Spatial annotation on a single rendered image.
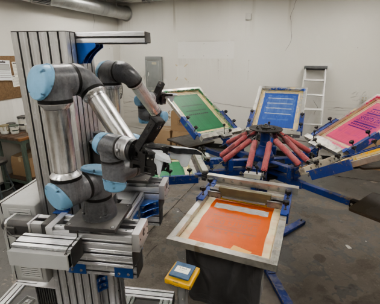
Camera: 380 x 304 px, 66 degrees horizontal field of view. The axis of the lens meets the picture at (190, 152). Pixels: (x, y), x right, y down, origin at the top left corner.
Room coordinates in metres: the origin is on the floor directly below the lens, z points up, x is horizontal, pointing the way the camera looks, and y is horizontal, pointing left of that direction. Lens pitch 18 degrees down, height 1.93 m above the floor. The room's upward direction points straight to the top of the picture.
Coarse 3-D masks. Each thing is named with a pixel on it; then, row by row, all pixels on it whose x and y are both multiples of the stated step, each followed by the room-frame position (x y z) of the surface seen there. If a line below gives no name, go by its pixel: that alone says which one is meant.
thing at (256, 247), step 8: (256, 208) 1.77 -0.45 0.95; (264, 208) 1.77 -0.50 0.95; (272, 208) 1.77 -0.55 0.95; (248, 216) 1.67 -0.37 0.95; (256, 216) 1.67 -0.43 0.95; (264, 224) 1.57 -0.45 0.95; (264, 232) 1.48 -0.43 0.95; (232, 240) 1.41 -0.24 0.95; (240, 240) 1.41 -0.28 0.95; (248, 240) 1.41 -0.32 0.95; (256, 240) 1.41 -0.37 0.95; (264, 240) 1.41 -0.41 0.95; (248, 248) 1.34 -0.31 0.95; (256, 248) 1.34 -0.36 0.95
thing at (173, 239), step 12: (264, 192) 1.93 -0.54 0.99; (192, 216) 1.63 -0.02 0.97; (180, 228) 1.47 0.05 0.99; (168, 240) 1.37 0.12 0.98; (180, 240) 1.36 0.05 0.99; (276, 240) 1.36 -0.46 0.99; (204, 252) 1.29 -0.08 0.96; (216, 252) 1.27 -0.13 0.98; (228, 252) 1.25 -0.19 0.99; (240, 252) 1.25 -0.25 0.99; (276, 252) 1.25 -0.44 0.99; (252, 264) 1.20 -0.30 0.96; (264, 264) 1.18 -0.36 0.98; (276, 264) 1.16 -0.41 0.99
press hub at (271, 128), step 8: (256, 128) 2.58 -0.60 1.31; (264, 128) 2.57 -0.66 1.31; (272, 128) 2.54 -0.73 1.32; (280, 128) 2.58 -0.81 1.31; (264, 136) 2.57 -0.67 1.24; (264, 144) 2.56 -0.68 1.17; (256, 152) 2.58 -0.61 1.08; (264, 152) 2.54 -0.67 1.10; (272, 152) 2.58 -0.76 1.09; (256, 160) 2.55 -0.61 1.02; (272, 160) 2.53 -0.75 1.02; (280, 160) 2.57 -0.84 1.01; (272, 168) 2.58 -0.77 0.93; (272, 176) 2.44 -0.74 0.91
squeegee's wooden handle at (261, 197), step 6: (222, 186) 1.89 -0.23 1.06; (222, 192) 1.87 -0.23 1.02; (228, 192) 1.86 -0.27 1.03; (234, 192) 1.84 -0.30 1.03; (240, 192) 1.83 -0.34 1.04; (246, 192) 1.81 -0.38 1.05; (252, 192) 1.80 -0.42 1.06; (258, 192) 1.79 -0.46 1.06; (240, 198) 1.83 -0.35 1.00; (246, 198) 1.81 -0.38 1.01; (252, 198) 1.79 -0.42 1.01; (258, 198) 1.78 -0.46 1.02; (264, 198) 1.76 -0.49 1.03; (270, 198) 1.75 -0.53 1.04
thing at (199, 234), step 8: (216, 200) 1.88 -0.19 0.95; (224, 200) 1.88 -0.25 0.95; (216, 208) 1.77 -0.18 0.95; (208, 216) 1.67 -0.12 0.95; (200, 224) 1.57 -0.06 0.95; (192, 232) 1.48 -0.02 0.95; (200, 232) 1.48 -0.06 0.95; (208, 232) 1.48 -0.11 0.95; (216, 232) 1.48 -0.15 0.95; (200, 240) 1.41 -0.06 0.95; (208, 240) 1.41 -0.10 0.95; (216, 240) 1.41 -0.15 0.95; (224, 240) 1.41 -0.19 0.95
